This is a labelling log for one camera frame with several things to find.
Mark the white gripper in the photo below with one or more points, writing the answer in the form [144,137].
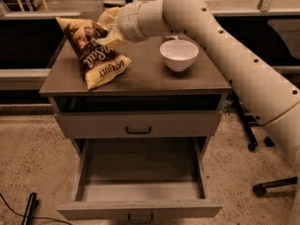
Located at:
[129,22]

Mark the brown sea salt chip bag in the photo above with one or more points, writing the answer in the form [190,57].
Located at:
[99,64]

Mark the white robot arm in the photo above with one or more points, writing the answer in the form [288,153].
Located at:
[273,100]

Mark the grey drawer cabinet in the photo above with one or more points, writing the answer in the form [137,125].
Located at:
[146,86]

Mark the closed grey top drawer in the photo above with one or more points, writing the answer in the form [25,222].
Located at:
[96,125]

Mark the open grey middle drawer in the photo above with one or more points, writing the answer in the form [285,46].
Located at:
[140,180]

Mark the green soda can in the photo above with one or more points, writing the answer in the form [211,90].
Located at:
[165,39]

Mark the white ceramic bowl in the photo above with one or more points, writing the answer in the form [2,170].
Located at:
[178,54]

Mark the black bar on floor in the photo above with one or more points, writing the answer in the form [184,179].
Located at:
[29,209]

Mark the black office chair base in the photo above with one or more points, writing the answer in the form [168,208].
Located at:
[272,173]

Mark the black table leg frame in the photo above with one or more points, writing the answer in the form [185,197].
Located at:
[252,142]

